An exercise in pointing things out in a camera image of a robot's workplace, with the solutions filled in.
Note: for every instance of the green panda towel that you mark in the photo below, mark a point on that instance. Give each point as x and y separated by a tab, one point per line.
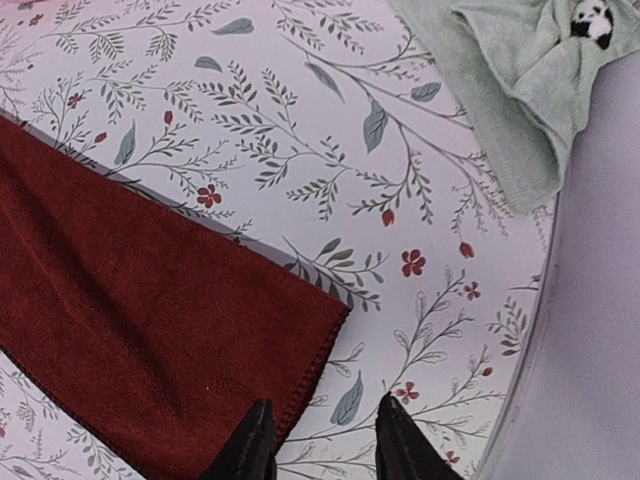
524	72

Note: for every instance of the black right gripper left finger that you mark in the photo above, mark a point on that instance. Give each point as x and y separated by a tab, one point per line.
249	452

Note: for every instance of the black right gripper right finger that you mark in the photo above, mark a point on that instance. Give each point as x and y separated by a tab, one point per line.
402	451

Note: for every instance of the dark red towel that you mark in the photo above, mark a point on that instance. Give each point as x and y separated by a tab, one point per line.
154	333

